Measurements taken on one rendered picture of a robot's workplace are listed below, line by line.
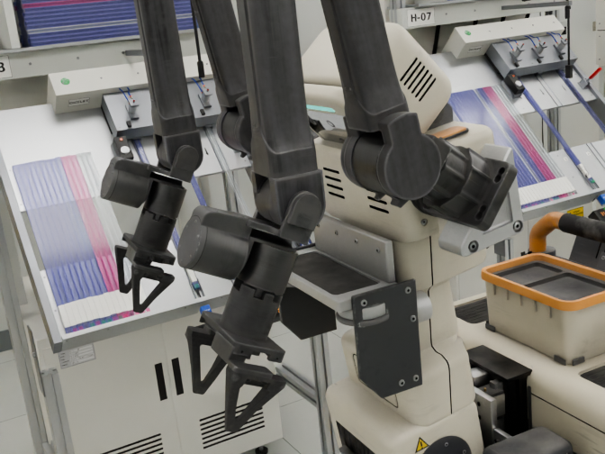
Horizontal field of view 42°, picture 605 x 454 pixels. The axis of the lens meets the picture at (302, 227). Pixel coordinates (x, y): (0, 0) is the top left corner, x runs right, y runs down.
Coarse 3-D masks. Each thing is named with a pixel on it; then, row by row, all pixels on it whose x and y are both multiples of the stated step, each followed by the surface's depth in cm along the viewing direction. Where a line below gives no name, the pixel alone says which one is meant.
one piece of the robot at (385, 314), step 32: (320, 224) 125; (320, 256) 125; (352, 256) 117; (384, 256) 108; (288, 288) 129; (320, 288) 110; (352, 288) 109; (384, 288) 106; (288, 320) 130; (320, 320) 133; (352, 320) 106; (384, 320) 107; (416, 320) 110; (384, 352) 109; (416, 352) 111; (384, 384) 110; (416, 384) 112
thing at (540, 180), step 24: (456, 96) 275; (480, 96) 278; (504, 96) 282; (480, 120) 271; (504, 120) 274; (504, 144) 267; (528, 144) 271; (528, 168) 264; (552, 168) 267; (528, 192) 258; (552, 192) 261; (576, 192) 264
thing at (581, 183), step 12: (588, 144) 281; (600, 144) 283; (552, 156) 272; (564, 156) 274; (576, 156) 276; (588, 156) 277; (600, 156) 279; (564, 168) 270; (576, 168) 272; (588, 168) 274; (600, 168) 275; (576, 180) 269; (588, 180) 269; (600, 180) 272
